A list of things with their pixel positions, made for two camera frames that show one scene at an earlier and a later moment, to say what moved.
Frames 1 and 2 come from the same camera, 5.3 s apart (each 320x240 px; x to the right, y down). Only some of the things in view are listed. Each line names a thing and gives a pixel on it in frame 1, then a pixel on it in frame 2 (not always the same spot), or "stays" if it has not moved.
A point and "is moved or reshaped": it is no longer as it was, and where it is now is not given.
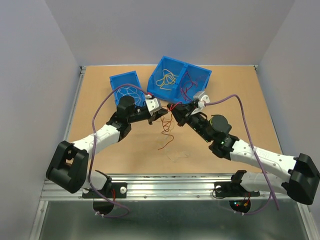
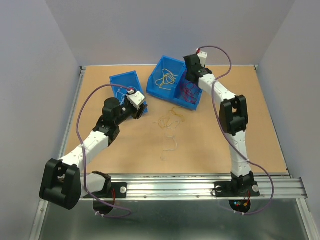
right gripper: (181, 111) → (186, 74)
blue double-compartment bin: (177, 81) stays
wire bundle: (166, 117) is moved or reshaped
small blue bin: (128, 84) stays
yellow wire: (169, 78) stays
